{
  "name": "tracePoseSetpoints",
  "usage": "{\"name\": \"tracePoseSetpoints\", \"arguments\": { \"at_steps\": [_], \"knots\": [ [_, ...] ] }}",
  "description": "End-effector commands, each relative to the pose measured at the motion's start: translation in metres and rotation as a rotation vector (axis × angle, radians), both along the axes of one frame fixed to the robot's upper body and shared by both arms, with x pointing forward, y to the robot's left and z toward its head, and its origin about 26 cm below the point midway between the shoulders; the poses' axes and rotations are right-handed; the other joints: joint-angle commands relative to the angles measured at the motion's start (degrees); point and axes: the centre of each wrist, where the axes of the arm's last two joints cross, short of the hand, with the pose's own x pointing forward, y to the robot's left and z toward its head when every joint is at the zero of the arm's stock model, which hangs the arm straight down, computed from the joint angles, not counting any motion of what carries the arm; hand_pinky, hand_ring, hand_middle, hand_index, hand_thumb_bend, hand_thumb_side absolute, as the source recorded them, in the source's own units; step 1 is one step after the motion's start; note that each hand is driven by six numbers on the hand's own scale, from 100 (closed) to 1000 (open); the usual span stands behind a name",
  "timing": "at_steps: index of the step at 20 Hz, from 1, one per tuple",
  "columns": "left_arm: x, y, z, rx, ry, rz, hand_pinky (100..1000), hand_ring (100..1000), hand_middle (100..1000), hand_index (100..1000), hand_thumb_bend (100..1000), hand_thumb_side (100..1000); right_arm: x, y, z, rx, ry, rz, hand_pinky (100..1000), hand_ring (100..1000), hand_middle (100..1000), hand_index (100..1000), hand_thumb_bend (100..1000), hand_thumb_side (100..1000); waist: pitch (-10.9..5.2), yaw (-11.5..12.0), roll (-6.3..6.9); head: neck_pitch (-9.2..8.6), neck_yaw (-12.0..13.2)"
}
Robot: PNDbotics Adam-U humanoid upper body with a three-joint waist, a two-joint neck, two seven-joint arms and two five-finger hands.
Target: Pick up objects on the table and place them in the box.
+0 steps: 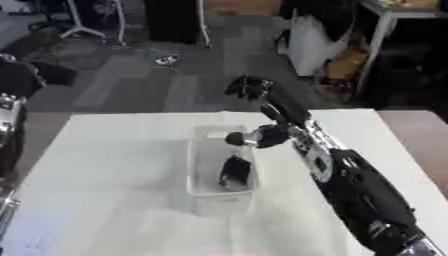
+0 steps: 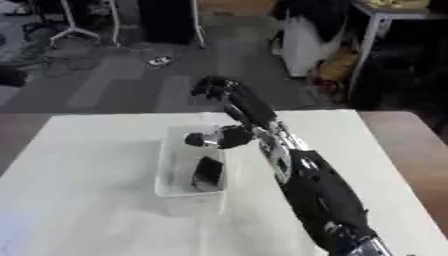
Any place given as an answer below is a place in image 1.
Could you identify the white table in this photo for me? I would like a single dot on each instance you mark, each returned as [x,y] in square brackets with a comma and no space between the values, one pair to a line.
[385,13]

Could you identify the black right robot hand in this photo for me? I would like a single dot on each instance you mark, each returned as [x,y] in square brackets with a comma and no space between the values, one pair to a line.
[289,103]

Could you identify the thin white pole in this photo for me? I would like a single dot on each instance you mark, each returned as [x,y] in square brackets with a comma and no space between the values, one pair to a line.
[204,23]

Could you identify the black cabinet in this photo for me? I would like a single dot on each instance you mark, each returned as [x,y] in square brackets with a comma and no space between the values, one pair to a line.
[172,20]

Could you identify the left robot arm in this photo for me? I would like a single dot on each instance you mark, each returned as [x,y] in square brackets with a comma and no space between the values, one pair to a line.
[10,116]

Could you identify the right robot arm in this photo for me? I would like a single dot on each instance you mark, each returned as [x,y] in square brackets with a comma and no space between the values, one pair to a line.
[361,190]

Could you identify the white stand legs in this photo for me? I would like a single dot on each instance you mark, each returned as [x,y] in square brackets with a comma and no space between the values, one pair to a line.
[81,30]

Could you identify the brown cardboard box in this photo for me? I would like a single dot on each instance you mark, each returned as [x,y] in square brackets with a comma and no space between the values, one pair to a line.
[349,63]

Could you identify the white bag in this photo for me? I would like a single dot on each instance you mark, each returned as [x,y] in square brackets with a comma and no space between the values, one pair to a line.
[309,46]

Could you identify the small black white object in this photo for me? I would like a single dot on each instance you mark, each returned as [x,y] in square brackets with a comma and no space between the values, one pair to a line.
[167,60]

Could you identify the white plastic box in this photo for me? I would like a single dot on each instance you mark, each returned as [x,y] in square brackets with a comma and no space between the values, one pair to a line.
[204,196]

